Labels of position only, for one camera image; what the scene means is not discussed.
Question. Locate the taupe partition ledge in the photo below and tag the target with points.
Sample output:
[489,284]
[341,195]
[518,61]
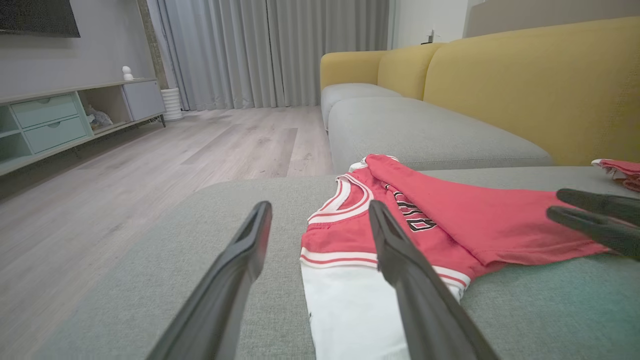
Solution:
[550,12]

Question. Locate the white ribbed plant pot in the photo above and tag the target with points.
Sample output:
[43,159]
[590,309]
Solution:
[172,105]

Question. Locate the small white figurine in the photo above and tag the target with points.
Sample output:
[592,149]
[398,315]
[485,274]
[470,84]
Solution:
[127,75]

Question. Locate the grey crumpled bag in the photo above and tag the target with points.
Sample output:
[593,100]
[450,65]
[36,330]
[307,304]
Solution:
[97,119]

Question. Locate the grey pleated curtain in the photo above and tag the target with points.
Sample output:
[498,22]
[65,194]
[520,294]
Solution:
[250,50]

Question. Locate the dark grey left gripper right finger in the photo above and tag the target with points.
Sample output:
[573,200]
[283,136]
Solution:
[425,310]

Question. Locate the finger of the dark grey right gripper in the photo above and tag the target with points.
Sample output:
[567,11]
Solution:
[610,206]
[605,232]

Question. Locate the mint green cabinet drawer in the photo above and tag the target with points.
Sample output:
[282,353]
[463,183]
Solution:
[55,135]
[45,111]

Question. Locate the medium yellow sofa back cushion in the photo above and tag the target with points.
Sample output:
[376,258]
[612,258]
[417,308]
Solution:
[405,70]

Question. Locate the red white basketball jersey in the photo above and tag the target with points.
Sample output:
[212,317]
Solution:
[475,225]

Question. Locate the small grey sofa seat cushion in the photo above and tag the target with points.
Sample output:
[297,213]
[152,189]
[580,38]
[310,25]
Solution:
[350,95]

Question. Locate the black flat screen television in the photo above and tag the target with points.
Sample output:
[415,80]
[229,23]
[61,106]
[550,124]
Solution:
[35,15]

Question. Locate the white wall socket plug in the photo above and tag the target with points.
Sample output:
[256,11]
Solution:
[430,37]

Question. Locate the grey media cabinet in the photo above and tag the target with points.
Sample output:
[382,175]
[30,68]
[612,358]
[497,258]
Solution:
[142,100]

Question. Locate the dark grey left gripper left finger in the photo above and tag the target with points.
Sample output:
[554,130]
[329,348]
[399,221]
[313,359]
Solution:
[225,300]

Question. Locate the large grey sofa seat cushion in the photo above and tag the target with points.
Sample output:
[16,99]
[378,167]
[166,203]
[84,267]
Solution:
[425,130]

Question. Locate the small yellow sofa back cushion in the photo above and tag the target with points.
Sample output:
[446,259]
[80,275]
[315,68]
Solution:
[350,67]

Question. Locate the indoor tree plant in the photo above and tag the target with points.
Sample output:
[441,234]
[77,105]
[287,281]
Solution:
[152,50]

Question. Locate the large yellow sofa back cushion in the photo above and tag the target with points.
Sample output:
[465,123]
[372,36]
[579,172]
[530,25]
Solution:
[525,90]

